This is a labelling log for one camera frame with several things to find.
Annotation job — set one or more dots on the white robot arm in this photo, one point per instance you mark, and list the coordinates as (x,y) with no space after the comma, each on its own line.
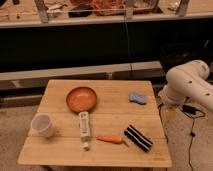
(188,80)

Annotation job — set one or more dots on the blue sponge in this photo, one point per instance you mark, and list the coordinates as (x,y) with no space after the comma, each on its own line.
(137,98)

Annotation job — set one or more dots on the wooden table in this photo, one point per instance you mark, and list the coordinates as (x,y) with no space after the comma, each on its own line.
(112,115)

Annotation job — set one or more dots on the white toothpaste tube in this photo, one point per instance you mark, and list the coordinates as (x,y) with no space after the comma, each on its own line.
(84,129)

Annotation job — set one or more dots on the black white striped cloth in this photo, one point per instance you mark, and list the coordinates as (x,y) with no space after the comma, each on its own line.
(138,138)

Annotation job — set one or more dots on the orange carrot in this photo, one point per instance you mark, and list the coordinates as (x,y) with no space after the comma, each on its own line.
(116,139)

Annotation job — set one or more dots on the white plastic cup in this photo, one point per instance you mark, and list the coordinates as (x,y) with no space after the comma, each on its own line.
(42,125)

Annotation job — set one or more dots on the orange object on shelf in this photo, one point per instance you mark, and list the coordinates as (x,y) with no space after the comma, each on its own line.
(117,7)

